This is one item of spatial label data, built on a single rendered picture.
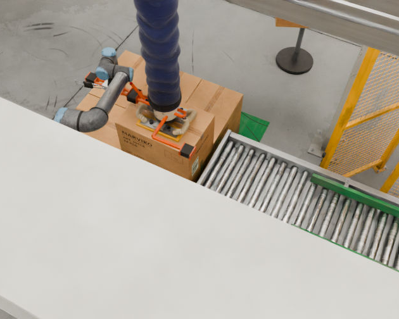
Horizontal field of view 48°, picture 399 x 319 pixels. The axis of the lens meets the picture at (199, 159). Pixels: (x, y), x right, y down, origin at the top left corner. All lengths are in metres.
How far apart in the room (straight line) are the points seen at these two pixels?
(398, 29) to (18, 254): 0.47
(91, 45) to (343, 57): 2.76
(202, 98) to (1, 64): 2.40
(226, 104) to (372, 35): 3.30
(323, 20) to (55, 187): 0.41
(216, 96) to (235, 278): 3.67
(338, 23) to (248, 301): 0.41
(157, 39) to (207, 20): 2.95
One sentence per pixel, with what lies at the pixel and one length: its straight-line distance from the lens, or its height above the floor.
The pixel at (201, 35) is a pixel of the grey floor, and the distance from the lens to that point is 5.29.
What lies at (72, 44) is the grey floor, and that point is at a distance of 5.36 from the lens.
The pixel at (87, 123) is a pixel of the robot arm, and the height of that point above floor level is 1.58.
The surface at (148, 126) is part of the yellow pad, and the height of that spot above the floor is 0.97.
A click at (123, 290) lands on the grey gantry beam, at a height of 3.22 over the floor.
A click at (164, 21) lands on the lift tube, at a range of 2.49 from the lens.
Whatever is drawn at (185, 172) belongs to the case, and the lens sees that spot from 3.26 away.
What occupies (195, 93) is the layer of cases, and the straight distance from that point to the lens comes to 3.94.
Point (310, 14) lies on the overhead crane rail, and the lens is 0.61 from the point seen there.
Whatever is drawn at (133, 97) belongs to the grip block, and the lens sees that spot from 3.21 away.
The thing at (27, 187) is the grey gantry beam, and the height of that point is 3.22.
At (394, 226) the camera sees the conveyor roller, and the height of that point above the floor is 0.55.
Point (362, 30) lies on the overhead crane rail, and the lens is 0.61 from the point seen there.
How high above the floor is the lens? 3.48
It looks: 57 degrees down
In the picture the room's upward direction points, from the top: 1 degrees clockwise
